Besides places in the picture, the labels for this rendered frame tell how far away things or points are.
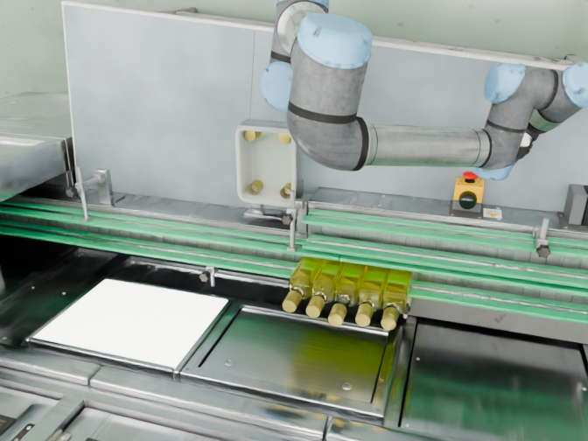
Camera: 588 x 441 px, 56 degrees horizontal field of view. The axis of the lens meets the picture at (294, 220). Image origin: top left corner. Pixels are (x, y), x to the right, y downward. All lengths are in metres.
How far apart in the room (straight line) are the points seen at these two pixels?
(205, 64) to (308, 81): 0.79
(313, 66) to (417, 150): 0.26
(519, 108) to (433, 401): 0.66
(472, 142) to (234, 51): 0.77
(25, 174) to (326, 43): 1.20
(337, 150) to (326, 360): 0.60
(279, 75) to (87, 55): 0.74
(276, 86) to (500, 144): 0.51
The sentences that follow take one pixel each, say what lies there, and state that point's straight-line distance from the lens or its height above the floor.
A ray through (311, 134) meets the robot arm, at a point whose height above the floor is 1.38.
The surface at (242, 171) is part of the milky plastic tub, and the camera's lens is 1.59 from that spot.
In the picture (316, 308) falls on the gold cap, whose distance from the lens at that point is 1.29.
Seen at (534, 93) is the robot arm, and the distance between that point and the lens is 1.12.
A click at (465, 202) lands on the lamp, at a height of 0.85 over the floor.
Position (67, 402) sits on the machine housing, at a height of 1.45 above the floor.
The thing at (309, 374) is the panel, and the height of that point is 1.23.
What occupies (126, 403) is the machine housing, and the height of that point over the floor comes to 1.42.
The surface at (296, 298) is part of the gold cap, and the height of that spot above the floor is 1.14.
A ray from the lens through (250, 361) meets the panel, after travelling 1.35.
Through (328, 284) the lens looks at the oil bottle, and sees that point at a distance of 1.35.
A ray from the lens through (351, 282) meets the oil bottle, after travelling 1.36.
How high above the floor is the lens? 2.22
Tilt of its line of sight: 61 degrees down
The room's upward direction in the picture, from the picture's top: 143 degrees counter-clockwise
